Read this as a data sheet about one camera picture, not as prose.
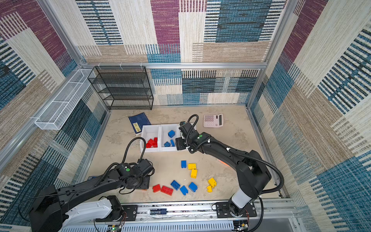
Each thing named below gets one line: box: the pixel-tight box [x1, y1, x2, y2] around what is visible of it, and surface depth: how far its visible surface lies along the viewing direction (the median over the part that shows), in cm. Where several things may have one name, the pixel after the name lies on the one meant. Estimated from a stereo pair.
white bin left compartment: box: [141, 124, 161, 153], surface depth 98 cm
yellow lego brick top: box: [187, 162, 197, 170], surface depth 89 cm
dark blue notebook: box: [128, 112, 152, 136], surface depth 111 cm
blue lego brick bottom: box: [179, 185, 189, 196], surface depth 82 cm
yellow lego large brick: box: [207, 177, 217, 188], surface depth 83 cm
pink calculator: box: [202, 113, 224, 128], surface depth 110 cm
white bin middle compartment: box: [157, 123, 183, 152], surface depth 101 cm
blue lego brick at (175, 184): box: [170, 179, 181, 191], surface depth 83 cm
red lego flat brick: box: [160, 185, 174, 197], surface depth 81 cm
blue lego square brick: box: [180, 160, 187, 169], surface depth 91 cm
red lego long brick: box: [152, 137, 158, 148], surface depth 98 cm
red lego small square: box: [152, 183, 161, 193], surface depth 82 cm
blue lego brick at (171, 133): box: [167, 130, 176, 139], surface depth 104 cm
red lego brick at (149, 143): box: [145, 138, 155, 149], surface depth 96 cm
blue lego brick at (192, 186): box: [188, 181, 198, 193], surface depth 82 cm
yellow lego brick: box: [190, 168, 198, 179], surface depth 86 cm
